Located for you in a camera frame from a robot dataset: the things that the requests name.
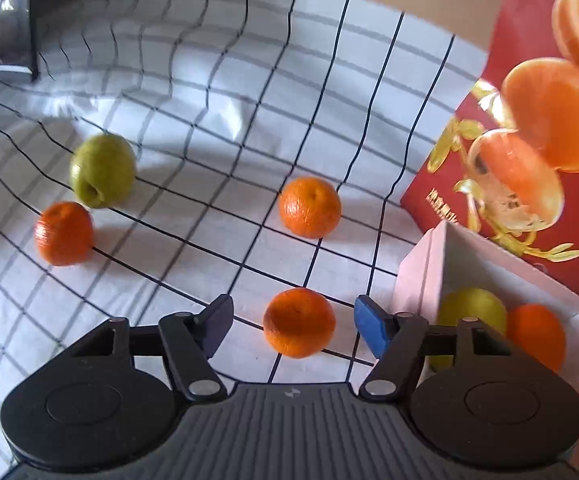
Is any red snack bag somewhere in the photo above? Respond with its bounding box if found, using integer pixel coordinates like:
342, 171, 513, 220
403, 0, 579, 295

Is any far right mandarin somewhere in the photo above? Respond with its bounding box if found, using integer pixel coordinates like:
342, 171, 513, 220
278, 177, 341, 240

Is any green apple on cloth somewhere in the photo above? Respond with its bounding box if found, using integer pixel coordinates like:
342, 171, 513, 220
70, 133, 136, 209

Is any mandarin beside green apple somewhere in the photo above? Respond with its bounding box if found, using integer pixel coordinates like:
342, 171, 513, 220
34, 202, 94, 266

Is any large orange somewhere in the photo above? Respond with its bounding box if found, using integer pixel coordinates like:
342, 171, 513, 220
506, 304, 566, 373

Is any pink cardboard box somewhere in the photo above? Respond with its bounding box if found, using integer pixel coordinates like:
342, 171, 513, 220
390, 219, 579, 476

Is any large front mandarin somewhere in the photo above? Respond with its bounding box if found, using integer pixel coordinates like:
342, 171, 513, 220
262, 287, 336, 359

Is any white checkered tablecloth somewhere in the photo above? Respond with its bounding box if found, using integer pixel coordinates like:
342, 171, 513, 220
0, 0, 487, 477

